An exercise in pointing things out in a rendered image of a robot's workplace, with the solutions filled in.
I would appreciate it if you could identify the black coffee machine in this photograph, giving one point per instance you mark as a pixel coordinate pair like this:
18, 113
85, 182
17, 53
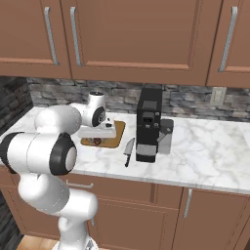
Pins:
148, 123

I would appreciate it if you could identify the brown drawer front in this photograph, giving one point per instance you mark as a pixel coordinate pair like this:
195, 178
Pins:
123, 188

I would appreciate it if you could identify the brown narrow wall cupboard door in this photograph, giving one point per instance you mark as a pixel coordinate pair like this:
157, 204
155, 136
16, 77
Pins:
22, 35

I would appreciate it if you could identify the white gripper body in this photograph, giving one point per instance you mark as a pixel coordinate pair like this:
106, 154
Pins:
97, 132

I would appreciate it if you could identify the brown wide wall cupboard door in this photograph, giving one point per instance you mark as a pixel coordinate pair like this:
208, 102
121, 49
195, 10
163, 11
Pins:
136, 35

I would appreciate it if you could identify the grey wall socket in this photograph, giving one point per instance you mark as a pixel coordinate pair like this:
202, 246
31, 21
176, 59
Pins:
218, 96

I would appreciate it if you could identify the brown base cupboard door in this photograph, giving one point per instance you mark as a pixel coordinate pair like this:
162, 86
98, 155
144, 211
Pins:
16, 208
130, 224
218, 221

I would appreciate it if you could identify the brown wooden cutting board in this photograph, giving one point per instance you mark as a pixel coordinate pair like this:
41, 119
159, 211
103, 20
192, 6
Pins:
119, 133

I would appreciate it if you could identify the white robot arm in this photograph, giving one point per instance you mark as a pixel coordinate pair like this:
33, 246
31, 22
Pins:
39, 153

